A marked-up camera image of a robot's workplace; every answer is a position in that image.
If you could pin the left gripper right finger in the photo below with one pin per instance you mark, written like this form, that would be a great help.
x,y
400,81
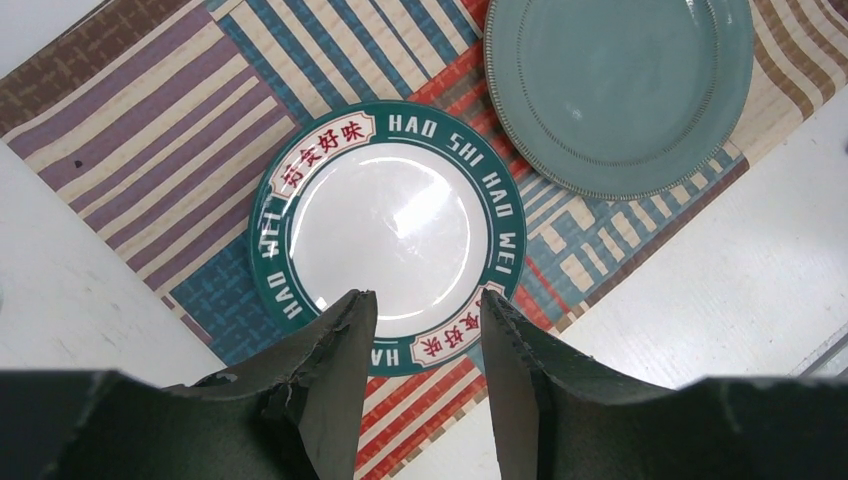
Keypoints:
x,y
556,412

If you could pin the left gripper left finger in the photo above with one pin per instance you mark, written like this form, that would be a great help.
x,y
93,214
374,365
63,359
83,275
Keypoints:
x,y
305,393

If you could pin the white green-rimmed small plate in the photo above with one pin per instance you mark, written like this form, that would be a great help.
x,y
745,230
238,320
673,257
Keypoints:
x,y
398,198

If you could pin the large teal plate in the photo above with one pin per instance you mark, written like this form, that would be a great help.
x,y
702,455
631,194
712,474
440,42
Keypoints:
x,y
618,100

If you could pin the brown striped placemat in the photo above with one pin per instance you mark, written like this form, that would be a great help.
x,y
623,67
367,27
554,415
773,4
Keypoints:
x,y
134,135

